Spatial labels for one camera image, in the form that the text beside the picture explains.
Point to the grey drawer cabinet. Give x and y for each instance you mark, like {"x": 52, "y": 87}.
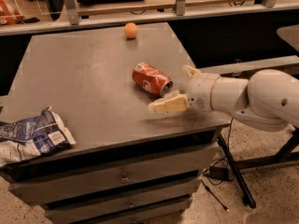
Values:
{"x": 86, "y": 78}

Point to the orange fruit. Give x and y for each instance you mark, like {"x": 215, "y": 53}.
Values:
{"x": 130, "y": 30}

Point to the black power adapter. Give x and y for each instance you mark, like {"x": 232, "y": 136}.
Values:
{"x": 219, "y": 173}

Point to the crushed red coke can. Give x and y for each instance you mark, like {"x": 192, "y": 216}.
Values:
{"x": 152, "y": 79}

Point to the top drawer knob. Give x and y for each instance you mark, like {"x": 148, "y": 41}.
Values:
{"x": 125, "y": 179}

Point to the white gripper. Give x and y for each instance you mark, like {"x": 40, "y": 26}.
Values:
{"x": 199, "y": 91}

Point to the blue white chip bag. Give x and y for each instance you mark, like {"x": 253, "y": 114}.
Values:
{"x": 30, "y": 138}

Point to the grey metal railing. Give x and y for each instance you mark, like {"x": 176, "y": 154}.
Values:
{"x": 75, "y": 16}

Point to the black metal stand leg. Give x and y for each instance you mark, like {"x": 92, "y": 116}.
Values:
{"x": 286, "y": 154}

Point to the drawer knob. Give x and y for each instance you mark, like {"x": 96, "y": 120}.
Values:
{"x": 125, "y": 179}
{"x": 131, "y": 204}

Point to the middle drawer knob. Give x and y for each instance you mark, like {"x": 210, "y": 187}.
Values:
{"x": 131, "y": 204}

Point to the orange object behind railing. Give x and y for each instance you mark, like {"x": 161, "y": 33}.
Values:
{"x": 9, "y": 15}

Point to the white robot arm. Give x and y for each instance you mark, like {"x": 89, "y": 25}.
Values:
{"x": 268, "y": 100}

